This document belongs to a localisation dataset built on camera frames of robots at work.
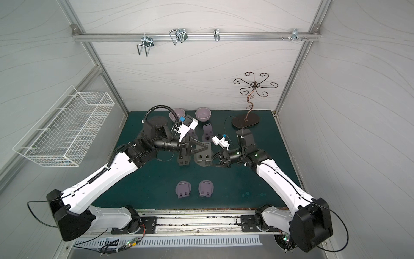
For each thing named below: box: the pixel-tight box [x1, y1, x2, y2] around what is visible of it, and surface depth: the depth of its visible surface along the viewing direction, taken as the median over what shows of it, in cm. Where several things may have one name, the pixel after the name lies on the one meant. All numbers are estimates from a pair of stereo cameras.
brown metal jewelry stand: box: [231, 71, 279, 128], surface depth 98 cm
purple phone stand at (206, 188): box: [198, 179, 215, 198], surface depth 86 cm
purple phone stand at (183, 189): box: [175, 180, 192, 199], surface depth 86 cm
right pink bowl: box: [195, 107, 212, 122], surface depth 117 cm
